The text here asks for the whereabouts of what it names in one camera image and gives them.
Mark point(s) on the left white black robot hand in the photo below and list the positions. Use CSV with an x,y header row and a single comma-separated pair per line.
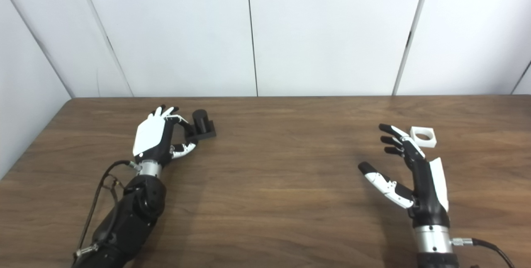
x,y
150,135

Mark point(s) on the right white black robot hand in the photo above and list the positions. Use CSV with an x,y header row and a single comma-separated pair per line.
x,y
427,193

